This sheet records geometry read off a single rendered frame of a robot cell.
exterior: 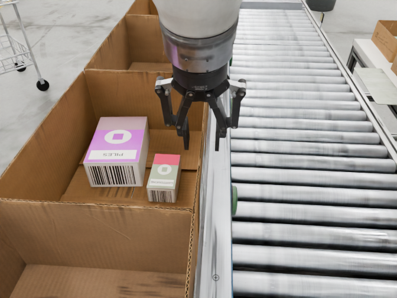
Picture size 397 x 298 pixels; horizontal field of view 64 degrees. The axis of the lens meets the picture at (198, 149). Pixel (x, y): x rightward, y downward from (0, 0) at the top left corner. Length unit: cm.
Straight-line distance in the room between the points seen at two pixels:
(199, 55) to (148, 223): 23
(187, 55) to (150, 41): 78
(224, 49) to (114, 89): 46
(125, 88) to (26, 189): 33
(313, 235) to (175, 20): 61
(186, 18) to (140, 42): 83
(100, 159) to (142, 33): 59
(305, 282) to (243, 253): 14
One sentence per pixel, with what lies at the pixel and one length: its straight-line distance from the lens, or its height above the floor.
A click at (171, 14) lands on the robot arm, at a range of 34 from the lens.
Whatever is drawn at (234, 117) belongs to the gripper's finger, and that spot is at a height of 109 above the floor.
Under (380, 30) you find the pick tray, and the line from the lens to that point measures 188.
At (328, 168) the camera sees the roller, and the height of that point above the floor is 73.
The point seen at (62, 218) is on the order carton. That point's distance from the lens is 49.
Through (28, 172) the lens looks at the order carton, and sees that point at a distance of 60.
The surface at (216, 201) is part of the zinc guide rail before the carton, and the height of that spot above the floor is 89.
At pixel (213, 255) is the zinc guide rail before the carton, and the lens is 57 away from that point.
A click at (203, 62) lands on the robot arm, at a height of 122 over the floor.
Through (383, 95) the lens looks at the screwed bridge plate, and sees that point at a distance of 142.
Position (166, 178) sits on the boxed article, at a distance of 63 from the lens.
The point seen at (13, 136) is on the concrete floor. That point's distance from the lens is 260.
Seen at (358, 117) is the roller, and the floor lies 74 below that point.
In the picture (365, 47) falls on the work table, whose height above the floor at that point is 75.
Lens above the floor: 138
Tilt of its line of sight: 40 degrees down
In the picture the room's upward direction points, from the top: straight up
